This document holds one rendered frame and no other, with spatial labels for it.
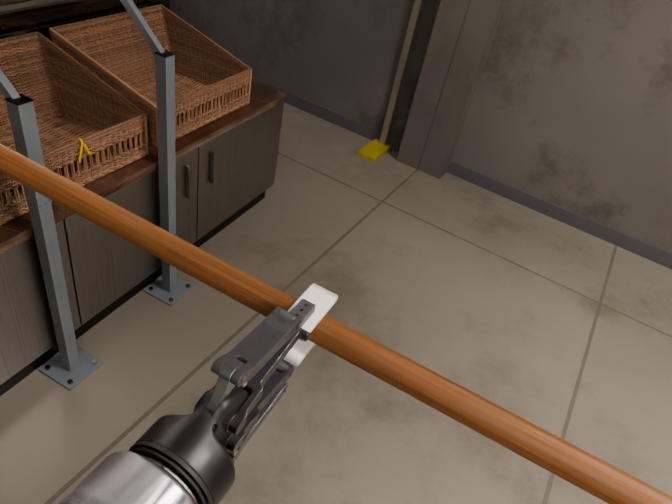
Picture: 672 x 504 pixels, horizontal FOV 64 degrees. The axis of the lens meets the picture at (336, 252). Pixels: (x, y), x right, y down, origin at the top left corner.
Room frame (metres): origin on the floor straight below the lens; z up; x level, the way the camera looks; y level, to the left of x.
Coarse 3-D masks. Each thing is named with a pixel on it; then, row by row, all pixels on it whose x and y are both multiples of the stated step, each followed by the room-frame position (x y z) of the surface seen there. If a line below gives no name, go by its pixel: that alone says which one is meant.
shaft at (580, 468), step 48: (0, 144) 0.53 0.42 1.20; (48, 192) 0.48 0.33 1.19; (144, 240) 0.43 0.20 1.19; (240, 288) 0.39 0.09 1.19; (336, 336) 0.36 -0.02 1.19; (432, 384) 0.33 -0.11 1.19; (480, 432) 0.30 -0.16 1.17; (528, 432) 0.30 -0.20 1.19; (576, 480) 0.27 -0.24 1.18; (624, 480) 0.27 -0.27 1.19
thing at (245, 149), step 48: (192, 144) 1.70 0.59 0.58; (240, 144) 2.00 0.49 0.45; (96, 192) 1.29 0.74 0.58; (144, 192) 1.48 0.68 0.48; (192, 192) 1.71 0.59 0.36; (240, 192) 2.03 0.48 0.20; (0, 240) 1.00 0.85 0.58; (96, 240) 1.27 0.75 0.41; (192, 240) 1.72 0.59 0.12; (0, 288) 0.97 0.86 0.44; (96, 288) 1.25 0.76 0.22; (0, 336) 0.93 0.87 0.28; (48, 336) 1.06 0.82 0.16; (0, 384) 0.90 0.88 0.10
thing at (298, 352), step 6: (300, 342) 0.36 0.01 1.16; (306, 342) 0.37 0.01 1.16; (312, 342) 0.37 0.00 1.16; (294, 348) 0.35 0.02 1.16; (300, 348) 0.36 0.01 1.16; (306, 348) 0.36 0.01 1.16; (288, 354) 0.34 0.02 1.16; (294, 354) 0.35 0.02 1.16; (300, 354) 0.35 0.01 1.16; (306, 354) 0.35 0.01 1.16; (288, 360) 0.34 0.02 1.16; (294, 360) 0.34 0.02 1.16; (300, 360) 0.34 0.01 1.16
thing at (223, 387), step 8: (232, 360) 0.26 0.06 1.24; (224, 368) 0.25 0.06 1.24; (232, 368) 0.25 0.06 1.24; (224, 376) 0.25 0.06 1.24; (216, 384) 0.24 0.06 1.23; (224, 384) 0.24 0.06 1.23; (232, 384) 0.25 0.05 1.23; (216, 392) 0.24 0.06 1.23; (224, 392) 0.24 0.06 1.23; (216, 400) 0.24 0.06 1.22; (208, 408) 0.23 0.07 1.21; (216, 408) 0.23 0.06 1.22
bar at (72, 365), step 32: (128, 0) 1.57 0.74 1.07; (160, 64) 1.51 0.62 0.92; (160, 96) 1.51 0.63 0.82; (32, 128) 1.08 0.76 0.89; (160, 128) 1.52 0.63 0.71; (160, 160) 1.52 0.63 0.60; (32, 192) 1.06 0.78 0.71; (160, 192) 1.52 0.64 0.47; (32, 224) 1.07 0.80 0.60; (160, 224) 1.52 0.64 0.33; (64, 288) 1.09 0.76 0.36; (160, 288) 1.52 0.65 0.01; (192, 288) 1.56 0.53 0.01; (64, 320) 1.07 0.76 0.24; (64, 352) 1.06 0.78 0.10; (64, 384) 1.00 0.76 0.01
